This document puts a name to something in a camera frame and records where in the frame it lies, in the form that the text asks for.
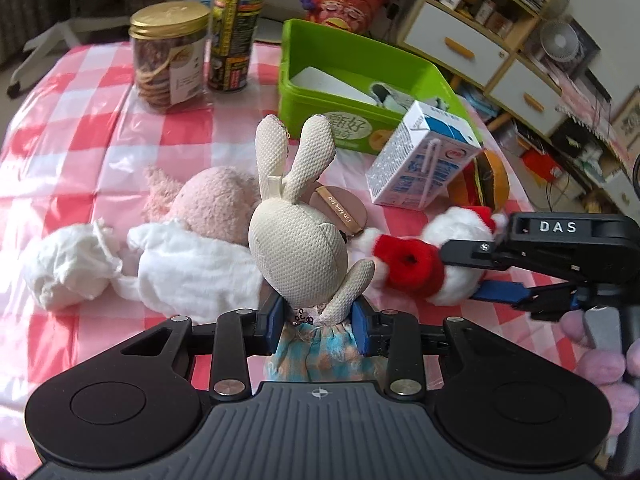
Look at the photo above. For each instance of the red box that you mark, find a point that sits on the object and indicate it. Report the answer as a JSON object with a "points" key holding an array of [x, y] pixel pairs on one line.
{"points": [[539, 167]]}

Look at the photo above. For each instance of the red and white plush toy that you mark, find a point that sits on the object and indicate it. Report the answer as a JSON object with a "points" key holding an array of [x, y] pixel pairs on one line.
{"points": [[407, 260]]}

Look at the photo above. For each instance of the person's right hand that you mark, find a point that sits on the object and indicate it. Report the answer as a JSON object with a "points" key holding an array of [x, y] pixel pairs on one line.
{"points": [[602, 370]]}

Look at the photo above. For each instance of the pink checkered tablecloth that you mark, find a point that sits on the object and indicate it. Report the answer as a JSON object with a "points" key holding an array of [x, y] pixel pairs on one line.
{"points": [[75, 125]]}

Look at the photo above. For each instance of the cookie jar with gold lid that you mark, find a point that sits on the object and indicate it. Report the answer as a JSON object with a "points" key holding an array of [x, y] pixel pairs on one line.
{"points": [[165, 60]]}

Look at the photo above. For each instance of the round brown compact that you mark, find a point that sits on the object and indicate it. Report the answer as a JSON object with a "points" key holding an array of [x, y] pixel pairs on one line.
{"points": [[345, 210]]}

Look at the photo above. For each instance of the beige rabbit plush toy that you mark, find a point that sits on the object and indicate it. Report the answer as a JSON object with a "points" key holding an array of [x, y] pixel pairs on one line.
{"points": [[295, 245]]}

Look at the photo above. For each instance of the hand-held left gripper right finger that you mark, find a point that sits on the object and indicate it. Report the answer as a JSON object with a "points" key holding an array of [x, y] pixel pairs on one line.
{"points": [[360, 332]]}

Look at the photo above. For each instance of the white office chair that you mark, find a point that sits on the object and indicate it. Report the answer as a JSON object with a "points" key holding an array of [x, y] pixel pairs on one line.
{"points": [[50, 35]]}

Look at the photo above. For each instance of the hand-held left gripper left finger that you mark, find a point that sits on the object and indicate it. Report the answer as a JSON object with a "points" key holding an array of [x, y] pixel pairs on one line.
{"points": [[274, 325]]}

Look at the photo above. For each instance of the green plastic box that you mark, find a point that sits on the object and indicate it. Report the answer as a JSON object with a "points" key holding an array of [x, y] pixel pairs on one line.
{"points": [[310, 125]]}

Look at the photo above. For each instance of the red printed bucket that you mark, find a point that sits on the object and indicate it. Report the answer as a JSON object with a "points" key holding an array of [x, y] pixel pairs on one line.
{"points": [[345, 5]]}

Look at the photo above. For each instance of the white card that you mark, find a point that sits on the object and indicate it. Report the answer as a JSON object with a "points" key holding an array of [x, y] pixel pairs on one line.
{"points": [[325, 85]]}

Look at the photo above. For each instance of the low wooden drawer cabinet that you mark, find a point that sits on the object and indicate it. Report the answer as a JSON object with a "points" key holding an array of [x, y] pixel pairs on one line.
{"points": [[525, 97]]}

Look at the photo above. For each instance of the white desk fan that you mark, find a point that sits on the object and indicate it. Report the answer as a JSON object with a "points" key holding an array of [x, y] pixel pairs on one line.
{"points": [[559, 39]]}

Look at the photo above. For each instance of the pink plush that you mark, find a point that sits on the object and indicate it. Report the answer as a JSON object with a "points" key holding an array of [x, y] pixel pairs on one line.
{"points": [[200, 260]]}

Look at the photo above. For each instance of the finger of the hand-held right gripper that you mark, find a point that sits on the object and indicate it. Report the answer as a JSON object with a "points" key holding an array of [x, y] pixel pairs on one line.
{"points": [[470, 255], [500, 292]]}

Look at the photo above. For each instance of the grey and white cloth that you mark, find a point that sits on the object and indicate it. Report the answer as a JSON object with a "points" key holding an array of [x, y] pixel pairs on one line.
{"points": [[395, 97]]}

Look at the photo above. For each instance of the blue and white milk carton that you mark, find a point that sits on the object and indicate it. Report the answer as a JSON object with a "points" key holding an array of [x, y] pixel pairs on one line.
{"points": [[415, 170]]}

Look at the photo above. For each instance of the tall wooden shelf cabinet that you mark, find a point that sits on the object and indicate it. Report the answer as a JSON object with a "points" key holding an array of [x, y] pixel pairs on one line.
{"points": [[450, 45]]}

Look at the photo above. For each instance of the burger plush toy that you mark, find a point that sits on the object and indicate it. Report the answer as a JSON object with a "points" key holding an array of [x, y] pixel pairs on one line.
{"points": [[492, 180]]}

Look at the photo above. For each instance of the clear storage box blue lid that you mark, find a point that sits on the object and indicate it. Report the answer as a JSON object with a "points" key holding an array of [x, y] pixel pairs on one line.
{"points": [[480, 102]]}

